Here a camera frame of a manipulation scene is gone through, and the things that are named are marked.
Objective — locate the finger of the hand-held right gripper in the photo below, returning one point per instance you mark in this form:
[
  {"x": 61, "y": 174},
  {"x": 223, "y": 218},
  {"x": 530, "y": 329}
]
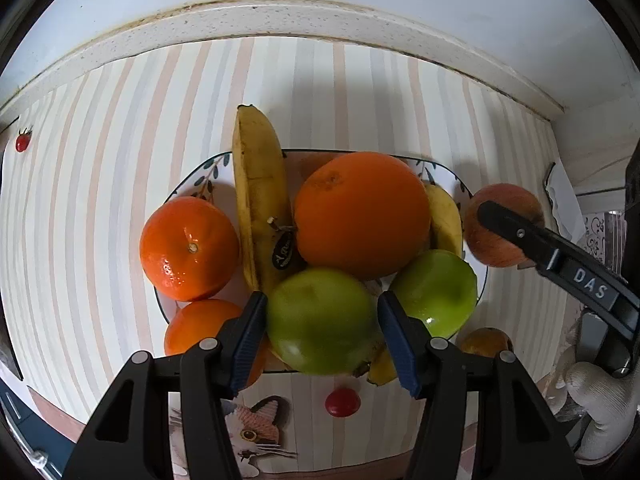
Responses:
[{"x": 550, "y": 250}]

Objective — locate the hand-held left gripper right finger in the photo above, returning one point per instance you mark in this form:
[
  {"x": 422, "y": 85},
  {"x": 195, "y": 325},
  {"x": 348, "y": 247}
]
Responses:
[{"x": 400, "y": 345}]

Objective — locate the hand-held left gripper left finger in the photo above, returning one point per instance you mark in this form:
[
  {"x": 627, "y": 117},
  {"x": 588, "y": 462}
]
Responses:
[{"x": 250, "y": 340}]

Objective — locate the small mandarin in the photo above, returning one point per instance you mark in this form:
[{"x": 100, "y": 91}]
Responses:
[
  {"x": 195, "y": 330},
  {"x": 189, "y": 247}
]

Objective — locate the green apple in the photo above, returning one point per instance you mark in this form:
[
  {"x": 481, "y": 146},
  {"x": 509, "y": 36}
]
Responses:
[
  {"x": 320, "y": 320},
  {"x": 437, "y": 292}
]

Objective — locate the plain yellow banana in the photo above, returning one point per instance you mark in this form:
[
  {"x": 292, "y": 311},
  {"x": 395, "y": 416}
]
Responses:
[{"x": 446, "y": 220}]

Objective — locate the large orange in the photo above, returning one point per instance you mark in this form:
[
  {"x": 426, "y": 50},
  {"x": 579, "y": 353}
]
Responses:
[{"x": 362, "y": 215}]

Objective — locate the banana with dark sticker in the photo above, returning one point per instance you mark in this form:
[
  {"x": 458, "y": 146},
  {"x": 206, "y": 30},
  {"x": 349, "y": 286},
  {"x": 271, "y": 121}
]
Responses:
[{"x": 260, "y": 195}]

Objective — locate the floral ceramic plate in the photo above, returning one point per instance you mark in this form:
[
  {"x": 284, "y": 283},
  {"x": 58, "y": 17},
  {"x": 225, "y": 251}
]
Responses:
[{"x": 210, "y": 180}]

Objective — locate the person's right hand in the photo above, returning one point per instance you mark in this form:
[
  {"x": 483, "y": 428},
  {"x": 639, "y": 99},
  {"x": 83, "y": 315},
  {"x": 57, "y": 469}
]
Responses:
[{"x": 600, "y": 410}]

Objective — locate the patterned glass sliding door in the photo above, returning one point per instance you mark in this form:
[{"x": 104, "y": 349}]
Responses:
[{"x": 600, "y": 240}]

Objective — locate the red cherry tomato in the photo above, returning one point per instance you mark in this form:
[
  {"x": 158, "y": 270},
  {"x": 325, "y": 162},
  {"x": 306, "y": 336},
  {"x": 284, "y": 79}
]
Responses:
[{"x": 342, "y": 402}]

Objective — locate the striped tablecloth with cat print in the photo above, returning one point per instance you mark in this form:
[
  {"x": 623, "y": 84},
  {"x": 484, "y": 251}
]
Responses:
[{"x": 100, "y": 160}]

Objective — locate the blue cabinet front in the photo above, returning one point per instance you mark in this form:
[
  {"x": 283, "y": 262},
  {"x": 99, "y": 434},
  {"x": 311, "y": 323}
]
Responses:
[{"x": 25, "y": 420}]

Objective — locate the cherry tomato with green stem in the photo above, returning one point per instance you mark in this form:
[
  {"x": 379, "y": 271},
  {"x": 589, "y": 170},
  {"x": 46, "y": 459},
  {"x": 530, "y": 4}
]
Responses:
[{"x": 22, "y": 141}]

